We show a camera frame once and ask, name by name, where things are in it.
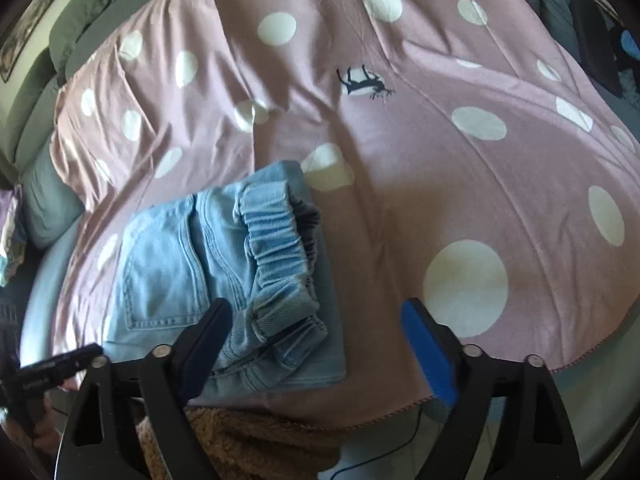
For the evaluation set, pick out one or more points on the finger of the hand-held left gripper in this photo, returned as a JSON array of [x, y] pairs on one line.
[[55, 366]]

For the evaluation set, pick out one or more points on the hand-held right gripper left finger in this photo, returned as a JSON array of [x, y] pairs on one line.
[[200, 360]]

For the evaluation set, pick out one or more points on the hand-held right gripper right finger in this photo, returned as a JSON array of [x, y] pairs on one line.
[[431, 355]]

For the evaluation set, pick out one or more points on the light blue denim pants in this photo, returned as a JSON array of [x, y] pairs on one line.
[[200, 270]]

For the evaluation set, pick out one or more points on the brown fuzzy clothing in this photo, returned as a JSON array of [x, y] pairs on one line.
[[240, 445]]

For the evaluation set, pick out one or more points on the pale bed sheet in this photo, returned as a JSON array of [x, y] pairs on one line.
[[45, 240]]

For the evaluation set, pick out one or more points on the colourful patterned cloth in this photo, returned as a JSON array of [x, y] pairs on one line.
[[11, 240]]

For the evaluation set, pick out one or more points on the pink polka dot blanket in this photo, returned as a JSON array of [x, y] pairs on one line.
[[400, 135]]

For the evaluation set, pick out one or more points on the black chair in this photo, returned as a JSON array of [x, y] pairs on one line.
[[597, 45]]

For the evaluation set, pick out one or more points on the framed wall picture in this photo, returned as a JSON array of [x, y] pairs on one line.
[[25, 30]]

